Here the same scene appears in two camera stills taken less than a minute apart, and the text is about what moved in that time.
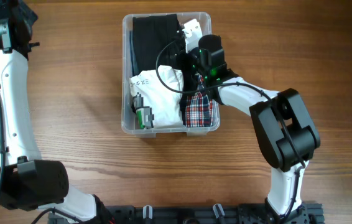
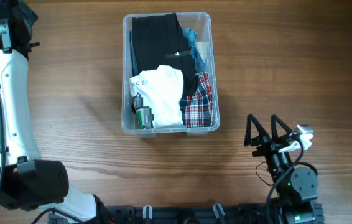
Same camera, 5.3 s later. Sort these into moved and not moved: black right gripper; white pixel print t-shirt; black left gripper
Moved: black right gripper
Not moved: black left gripper; white pixel print t-shirt
